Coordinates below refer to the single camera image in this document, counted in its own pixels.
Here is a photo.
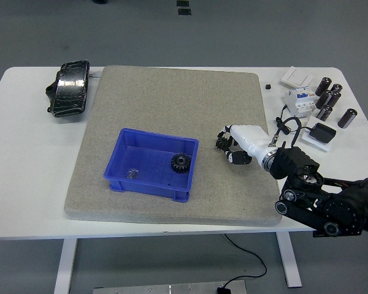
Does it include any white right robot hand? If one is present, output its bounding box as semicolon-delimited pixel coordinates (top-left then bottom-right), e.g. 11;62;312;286
217;124;276;167

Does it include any small black gear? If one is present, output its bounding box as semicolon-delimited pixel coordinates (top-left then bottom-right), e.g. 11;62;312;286
215;137;237;151

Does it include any large black gear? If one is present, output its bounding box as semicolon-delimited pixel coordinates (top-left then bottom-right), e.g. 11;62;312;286
171;153;193;175

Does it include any blue plastic box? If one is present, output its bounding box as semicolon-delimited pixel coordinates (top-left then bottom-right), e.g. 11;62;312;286
103;127;199;203

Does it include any white flat panel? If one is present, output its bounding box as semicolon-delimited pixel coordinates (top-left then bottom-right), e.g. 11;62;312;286
301;116;334;153

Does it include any white circuit breaker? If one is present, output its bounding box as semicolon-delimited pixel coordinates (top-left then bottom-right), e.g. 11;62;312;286
283;86;320;119

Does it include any black power adapter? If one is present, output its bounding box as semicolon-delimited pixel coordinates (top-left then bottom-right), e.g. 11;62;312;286
308;122;337;144

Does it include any grey-brown mat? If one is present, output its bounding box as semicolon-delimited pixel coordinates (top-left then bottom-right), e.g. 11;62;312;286
63;65;283;227

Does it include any white table leg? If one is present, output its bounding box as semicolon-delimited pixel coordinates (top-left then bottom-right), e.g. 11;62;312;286
53;238;78;294
275;232;303;288

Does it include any black tape-wrapped pack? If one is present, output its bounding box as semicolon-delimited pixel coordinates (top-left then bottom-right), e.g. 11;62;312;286
45;59;91;119

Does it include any black adapter cord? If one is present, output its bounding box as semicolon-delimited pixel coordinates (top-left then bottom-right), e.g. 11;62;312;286
275;105;310;135

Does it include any white wall switch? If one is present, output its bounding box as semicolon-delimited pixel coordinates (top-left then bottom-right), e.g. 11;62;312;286
280;66;313;88

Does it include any black floor cable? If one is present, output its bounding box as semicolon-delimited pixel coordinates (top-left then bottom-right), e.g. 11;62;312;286
223;234;267;288

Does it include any grey metal base plate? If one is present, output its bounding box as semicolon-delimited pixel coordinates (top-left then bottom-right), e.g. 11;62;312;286
93;280;248;294

